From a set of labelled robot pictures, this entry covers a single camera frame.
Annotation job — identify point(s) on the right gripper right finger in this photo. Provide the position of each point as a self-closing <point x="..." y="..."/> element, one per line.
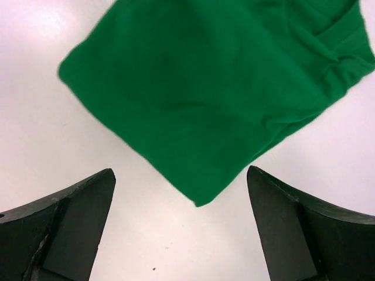
<point x="306" y="238"/>

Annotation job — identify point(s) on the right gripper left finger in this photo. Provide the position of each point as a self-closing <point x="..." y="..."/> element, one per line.
<point x="57" y="237"/>

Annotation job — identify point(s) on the green t shirt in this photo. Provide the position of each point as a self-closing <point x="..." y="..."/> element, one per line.
<point x="201" y="89"/>

